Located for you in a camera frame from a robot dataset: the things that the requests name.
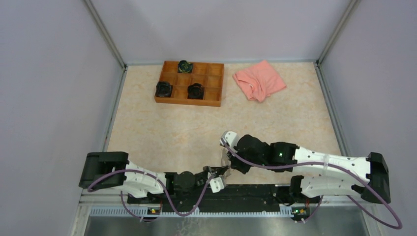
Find black rolled belt middle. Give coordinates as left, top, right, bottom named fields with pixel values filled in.
left=187, top=83, right=205, bottom=100

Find metal key holder plate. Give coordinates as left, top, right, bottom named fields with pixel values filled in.
left=220, top=149, right=231, bottom=176

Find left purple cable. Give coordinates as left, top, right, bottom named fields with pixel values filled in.
left=87, top=169, right=216, bottom=218

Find pink folded cloth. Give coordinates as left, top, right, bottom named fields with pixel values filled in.
left=232, top=60, right=287, bottom=103

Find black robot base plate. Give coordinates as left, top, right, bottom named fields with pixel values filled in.
left=127, top=184, right=322, bottom=213

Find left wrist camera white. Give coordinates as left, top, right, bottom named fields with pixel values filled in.
left=209, top=176, right=226, bottom=193

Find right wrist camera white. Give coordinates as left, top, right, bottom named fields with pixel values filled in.
left=219, top=131, right=240, bottom=149

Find black rolled belt top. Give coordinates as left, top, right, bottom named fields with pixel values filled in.
left=178, top=60, right=193, bottom=73

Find black rolled belt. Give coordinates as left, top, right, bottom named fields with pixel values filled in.
left=187, top=83, right=205, bottom=100
left=155, top=81, right=173, bottom=98
left=178, top=60, right=193, bottom=73

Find aluminium frame rails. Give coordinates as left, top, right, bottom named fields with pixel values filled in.
left=70, top=0, right=382, bottom=236

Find black rolled belt left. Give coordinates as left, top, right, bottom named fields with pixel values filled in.
left=155, top=81, right=173, bottom=98

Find white slotted cable duct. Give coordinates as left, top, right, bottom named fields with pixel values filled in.
left=89, top=206, right=294, bottom=218

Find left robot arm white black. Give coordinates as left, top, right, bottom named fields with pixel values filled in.
left=79, top=151, right=230, bottom=203

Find orange wooden compartment tray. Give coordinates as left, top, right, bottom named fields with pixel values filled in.
left=154, top=60, right=225, bottom=107

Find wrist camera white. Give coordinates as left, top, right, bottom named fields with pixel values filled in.
left=219, top=131, right=240, bottom=149
left=209, top=176, right=226, bottom=193

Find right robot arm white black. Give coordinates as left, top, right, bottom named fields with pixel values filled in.
left=220, top=134, right=391, bottom=204

